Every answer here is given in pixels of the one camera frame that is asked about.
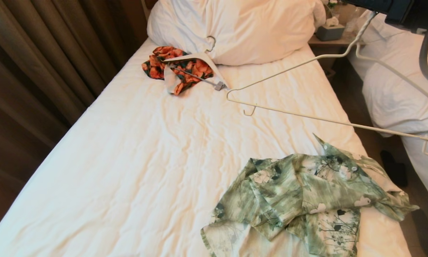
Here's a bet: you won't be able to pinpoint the white wire hanger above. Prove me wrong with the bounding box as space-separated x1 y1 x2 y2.
225 11 428 157

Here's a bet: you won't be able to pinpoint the orange floral garment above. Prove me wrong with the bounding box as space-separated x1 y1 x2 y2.
141 46 214 96

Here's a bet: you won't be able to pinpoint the large white pillow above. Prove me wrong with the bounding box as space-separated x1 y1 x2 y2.
147 0 325 66

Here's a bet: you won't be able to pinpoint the white duvet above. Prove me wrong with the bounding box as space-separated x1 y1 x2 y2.
346 7 428 138

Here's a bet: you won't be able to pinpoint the grey tissue box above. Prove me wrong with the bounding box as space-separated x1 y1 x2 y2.
316 16 345 41

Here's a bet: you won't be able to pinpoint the black slipper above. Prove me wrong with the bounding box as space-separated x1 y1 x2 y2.
380 150 408 187

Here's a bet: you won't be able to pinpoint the white clip hanger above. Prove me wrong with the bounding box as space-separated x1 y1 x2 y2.
163 36 232 91

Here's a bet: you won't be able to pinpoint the white bed mattress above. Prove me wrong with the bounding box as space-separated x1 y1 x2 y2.
400 134 428 218

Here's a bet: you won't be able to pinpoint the wooden headboard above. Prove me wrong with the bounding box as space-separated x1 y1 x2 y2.
141 0 161 22

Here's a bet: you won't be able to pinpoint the white flowers in vase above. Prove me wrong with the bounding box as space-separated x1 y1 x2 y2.
320 0 339 18

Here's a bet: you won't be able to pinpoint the green floral shirt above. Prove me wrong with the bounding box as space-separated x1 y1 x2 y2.
200 134 420 257

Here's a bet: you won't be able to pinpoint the wooden nightstand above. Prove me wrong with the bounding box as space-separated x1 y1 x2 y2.
308 35 365 72

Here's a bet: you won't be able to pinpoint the clear plastic bottle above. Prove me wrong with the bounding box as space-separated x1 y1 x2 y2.
344 7 361 33

